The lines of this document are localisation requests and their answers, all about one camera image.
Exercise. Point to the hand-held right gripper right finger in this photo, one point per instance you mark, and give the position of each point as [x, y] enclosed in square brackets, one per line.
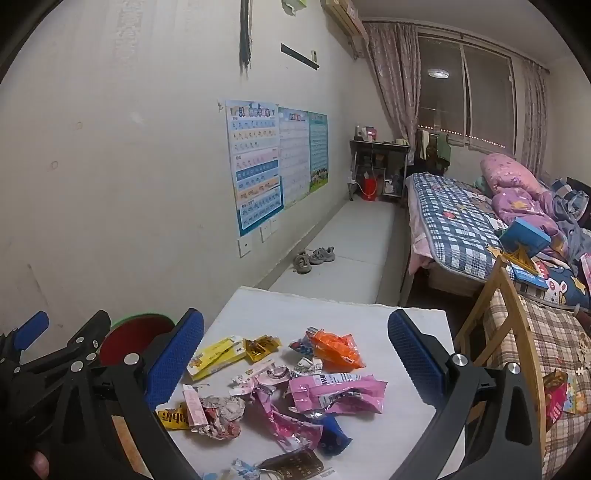
[415, 360]

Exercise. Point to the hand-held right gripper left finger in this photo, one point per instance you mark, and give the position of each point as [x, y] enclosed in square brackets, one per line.
[178, 360]

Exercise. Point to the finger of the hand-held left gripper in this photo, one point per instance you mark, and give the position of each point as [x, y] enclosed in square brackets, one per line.
[32, 327]
[90, 337]

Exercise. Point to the green-rimmed red plastic bin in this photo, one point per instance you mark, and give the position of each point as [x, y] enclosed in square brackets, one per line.
[138, 333]

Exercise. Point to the pale pink printed packet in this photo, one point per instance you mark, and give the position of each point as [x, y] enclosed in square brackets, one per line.
[194, 406]

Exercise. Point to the gold foil wrapper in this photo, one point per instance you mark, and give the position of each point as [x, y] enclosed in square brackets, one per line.
[261, 348]

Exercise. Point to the large pink snack packet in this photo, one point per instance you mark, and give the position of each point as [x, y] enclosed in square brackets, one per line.
[337, 392]

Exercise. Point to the dark brown gold packet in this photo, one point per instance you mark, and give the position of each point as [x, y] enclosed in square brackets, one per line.
[293, 466]

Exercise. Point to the person's left hand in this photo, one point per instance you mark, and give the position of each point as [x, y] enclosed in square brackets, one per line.
[39, 465]

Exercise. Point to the yellow snack packet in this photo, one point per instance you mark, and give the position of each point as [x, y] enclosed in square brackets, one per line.
[214, 357]

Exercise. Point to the yellow brown wrapper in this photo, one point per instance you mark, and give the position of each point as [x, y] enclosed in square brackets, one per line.
[173, 419]

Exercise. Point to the crumpled silver wrapper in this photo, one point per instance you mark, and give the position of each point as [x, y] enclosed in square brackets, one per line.
[221, 413]

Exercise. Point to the orange snack wrapper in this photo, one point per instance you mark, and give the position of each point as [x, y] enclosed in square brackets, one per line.
[337, 350]

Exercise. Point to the pale pink torn wrapper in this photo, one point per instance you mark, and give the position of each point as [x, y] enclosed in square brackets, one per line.
[263, 376]

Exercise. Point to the silver white wrapper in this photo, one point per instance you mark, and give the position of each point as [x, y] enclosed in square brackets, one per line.
[307, 364]

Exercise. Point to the blue foil wrapper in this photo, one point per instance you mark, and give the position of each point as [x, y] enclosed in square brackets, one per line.
[334, 436]

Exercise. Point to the small red blue wrapper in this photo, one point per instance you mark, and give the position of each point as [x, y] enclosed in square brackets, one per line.
[300, 346]

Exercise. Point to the long pink foil wrapper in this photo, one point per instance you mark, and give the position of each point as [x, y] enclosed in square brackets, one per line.
[286, 424]

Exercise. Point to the yellow plastic stand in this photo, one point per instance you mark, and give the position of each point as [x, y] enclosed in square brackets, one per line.
[521, 263]

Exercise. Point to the brown plaid cushion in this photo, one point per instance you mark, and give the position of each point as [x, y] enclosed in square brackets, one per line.
[561, 341]

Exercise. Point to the bed with plaid blanket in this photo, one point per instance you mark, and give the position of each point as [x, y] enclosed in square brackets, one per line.
[452, 217]

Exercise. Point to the red pink snack packet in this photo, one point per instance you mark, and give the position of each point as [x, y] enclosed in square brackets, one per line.
[561, 399]

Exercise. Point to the dark blue cartoon blanket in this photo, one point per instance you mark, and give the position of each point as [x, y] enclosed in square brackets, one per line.
[561, 286]

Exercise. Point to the blue box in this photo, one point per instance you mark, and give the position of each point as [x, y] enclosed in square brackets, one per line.
[526, 237]

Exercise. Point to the red bucket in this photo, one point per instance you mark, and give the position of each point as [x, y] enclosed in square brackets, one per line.
[370, 189]

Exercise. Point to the pink star quilt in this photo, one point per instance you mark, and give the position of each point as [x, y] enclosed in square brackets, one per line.
[512, 184]

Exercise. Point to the black metal desk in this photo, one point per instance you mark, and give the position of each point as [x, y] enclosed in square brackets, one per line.
[392, 152]

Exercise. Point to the hanging clothes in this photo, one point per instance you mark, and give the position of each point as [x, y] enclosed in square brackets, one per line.
[434, 147]

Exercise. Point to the small pink box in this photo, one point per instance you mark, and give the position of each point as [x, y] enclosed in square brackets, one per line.
[370, 134]

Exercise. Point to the pink patterned curtain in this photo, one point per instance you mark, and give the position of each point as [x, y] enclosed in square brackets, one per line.
[535, 120]
[395, 92]

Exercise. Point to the window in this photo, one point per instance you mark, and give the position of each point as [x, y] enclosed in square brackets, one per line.
[466, 87]

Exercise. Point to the dark hanging tassel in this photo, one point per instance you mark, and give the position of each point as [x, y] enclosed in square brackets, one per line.
[244, 41]

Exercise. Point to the wooden chair frame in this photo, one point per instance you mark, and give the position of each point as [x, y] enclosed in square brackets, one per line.
[512, 304]

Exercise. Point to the single white wall socket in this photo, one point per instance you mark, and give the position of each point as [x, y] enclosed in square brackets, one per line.
[245, 248]

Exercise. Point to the double white wall socket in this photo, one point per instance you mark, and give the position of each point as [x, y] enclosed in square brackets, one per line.
[269, 229]

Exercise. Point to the blue-bordered wall chart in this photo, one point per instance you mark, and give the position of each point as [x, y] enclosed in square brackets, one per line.
[254, 166]

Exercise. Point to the green wall chart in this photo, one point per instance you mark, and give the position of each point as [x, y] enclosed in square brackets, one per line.
[318, 152]

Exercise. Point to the white wall chart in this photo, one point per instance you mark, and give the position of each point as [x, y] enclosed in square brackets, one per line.
[294, 157]

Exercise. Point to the black wall strip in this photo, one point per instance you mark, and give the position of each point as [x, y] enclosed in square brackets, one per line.
[300, 56]

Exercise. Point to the wall air conditioner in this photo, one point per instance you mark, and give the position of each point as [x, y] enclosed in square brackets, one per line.
[344, 14]

